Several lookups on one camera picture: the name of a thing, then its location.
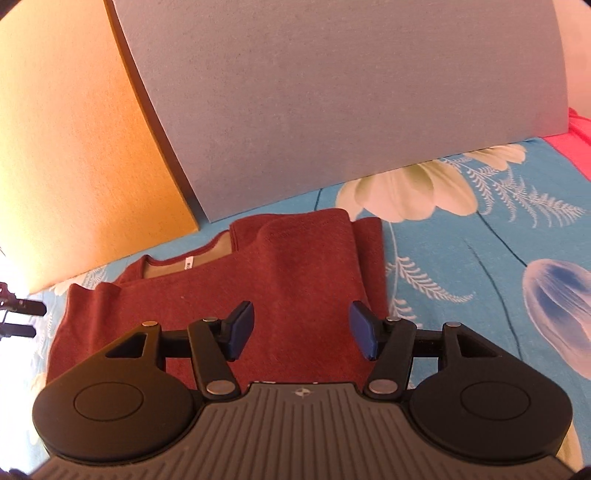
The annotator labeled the dark red knit sweater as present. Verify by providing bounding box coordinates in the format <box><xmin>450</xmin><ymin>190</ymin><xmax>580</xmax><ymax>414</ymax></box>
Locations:
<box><xmin>47</xmin><ymin>209</ymin><xmax>388</xmax><ymax>387</ymax></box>

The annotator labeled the blue floral bed sheet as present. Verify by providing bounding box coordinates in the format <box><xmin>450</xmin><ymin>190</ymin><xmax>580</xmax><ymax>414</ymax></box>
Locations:
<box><xmin>0</xmin><ymin>137</ymin><xmax>591</xmax><ymax>476</ymax></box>

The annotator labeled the orange foam board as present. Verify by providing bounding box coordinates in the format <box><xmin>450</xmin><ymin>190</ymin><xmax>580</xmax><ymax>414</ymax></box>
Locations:
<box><xmin>1</xmin><ymin>1</ymin><xmax>197</xmax><ymax>294</ymax></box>

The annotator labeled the grey foam board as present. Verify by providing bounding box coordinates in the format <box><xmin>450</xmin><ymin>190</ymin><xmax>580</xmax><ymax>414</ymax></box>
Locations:
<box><xmin>106</xmin><ymin>1</ymin><xmax>568</xmax><ymax>221</ymax></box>

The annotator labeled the red cloth at bed edge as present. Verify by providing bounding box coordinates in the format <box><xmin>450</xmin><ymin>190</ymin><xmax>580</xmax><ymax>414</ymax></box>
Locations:
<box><xmin>543</xmin><ymin>108</ymin><xmax>591</xmax><ymax>181</ymax></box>

